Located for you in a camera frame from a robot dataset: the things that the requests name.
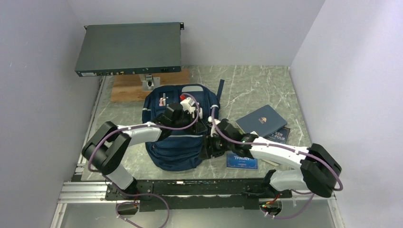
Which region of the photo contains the grey metal stand bracket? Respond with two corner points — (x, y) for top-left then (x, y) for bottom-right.
(139, 74), (160, 91)

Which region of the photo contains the Animal Farm book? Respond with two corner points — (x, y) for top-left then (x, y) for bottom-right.
(226, 152), (258, 170)

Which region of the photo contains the navy blue notebook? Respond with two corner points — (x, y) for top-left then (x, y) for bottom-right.
(235, 105), (287, 136)

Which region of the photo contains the grey rack server box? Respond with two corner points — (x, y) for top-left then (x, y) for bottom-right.
(75, 22), (184, 77)

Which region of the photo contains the navy blue student backpack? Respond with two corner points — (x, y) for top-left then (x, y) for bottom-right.
(142, 79), (224, 171)

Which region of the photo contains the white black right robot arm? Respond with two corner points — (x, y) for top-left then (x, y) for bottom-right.
(208, 117), (344, 198)

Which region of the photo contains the aluminium side rail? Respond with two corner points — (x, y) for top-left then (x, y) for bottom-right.
(74, 76), (106, 176)

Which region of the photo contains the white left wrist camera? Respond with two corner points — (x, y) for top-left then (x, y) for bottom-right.
(180, 95), (197, 114)

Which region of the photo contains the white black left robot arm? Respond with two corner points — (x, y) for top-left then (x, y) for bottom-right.
(81, 101), (203, 200)

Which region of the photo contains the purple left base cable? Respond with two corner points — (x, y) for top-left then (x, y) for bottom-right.
(115, 193), (171, 228)

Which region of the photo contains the wooden board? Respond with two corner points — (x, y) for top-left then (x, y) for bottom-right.
(110, 69), (190, 103)

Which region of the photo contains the Nineteen Eighty-Four book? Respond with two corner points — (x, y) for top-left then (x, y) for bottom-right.
(266, 127), (290, 144)

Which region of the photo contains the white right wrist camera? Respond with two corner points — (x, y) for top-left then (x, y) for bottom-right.
(208, 116), (220, 137)

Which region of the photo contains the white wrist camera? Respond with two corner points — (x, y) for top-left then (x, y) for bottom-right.
(208, 116), (220, 137)
(180, 95), (197, 114)

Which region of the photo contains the aluminium extrusion rail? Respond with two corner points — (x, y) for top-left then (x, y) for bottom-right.
(58, 181), (336, 203)

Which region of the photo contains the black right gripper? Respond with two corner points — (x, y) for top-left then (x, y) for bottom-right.
(199, 132), (234, 159)

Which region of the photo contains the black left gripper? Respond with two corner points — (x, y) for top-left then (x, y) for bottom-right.
(171, 110), (207, 133)

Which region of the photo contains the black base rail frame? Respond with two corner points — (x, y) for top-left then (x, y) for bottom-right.
(105, 179), (293, 216)

